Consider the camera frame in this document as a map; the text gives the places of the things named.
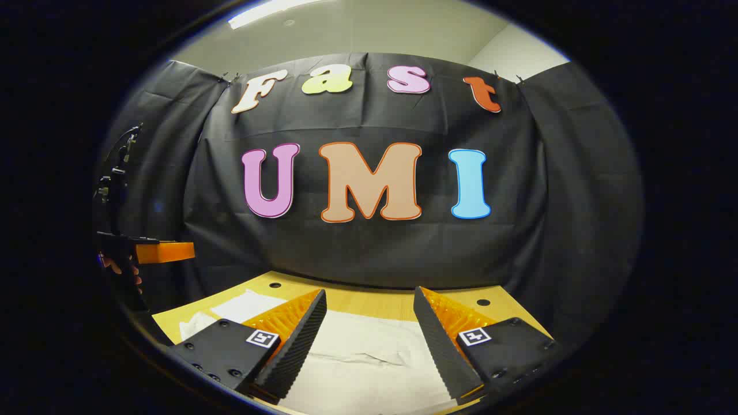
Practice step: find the black backdrop cloth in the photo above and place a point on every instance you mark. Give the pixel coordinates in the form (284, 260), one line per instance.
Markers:
(375, 253)

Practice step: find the white jeans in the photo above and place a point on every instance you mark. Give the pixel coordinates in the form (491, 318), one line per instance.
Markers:
(357, 346)

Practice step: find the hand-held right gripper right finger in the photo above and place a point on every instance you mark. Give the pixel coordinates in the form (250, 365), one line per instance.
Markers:
(441, 346)

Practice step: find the dark equipment stand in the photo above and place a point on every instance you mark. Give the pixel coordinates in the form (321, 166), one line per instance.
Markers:
(115, 178)

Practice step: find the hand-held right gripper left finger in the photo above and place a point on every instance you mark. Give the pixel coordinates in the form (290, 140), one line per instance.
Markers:
(300, 346)

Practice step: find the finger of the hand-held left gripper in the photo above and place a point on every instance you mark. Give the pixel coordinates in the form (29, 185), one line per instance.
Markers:
(167, 252)

